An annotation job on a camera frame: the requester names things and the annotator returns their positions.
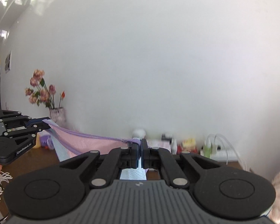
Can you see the pink blue purple-trimmed garment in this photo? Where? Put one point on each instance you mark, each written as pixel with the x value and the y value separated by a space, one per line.
pixel 84 142

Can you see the white power strip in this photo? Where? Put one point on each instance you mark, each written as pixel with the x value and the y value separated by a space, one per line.
pixel 225 155

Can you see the folded purple floral cloth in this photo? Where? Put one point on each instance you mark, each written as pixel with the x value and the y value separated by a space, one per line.
pixel 156 142

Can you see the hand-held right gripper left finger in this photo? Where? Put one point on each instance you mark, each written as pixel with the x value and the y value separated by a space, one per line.
pixel 136 154

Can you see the small white labelled bottle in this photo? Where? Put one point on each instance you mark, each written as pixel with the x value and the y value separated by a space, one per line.
pixel 174 145

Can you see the green bottle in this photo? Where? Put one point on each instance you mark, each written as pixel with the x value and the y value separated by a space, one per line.
pixel 206 151

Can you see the white charger plug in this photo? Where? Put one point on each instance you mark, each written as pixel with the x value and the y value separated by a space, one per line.
pixel 215 148

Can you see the white robot-shaped speaker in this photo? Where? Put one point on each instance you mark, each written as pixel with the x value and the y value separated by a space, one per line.
pixel 138 133

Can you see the yellow cup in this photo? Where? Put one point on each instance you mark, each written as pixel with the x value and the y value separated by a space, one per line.
pixel 36 141

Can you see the black box white label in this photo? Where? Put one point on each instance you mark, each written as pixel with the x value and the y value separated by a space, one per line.
pixel 189 150

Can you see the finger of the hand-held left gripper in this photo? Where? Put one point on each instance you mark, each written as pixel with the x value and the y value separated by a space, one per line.
pixel 32 120
pixel 35 129

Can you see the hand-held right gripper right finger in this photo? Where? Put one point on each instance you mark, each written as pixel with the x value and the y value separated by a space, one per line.
pixel 145 154

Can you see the yellow packets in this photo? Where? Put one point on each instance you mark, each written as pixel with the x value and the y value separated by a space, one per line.
pixel 189 142

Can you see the dried pink rose bouquet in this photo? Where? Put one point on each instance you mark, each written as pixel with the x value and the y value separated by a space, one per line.
pixel 40 91

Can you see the wall poster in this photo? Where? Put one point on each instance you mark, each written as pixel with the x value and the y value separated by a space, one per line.
pixel 8 61

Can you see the white pump bottle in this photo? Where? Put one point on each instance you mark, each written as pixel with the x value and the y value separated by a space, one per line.
pixel 167 137

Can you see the pale purple vase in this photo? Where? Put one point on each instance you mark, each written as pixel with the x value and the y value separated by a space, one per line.
pixel 57 114

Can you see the purple packet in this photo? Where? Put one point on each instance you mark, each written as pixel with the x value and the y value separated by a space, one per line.
pixel 47 141

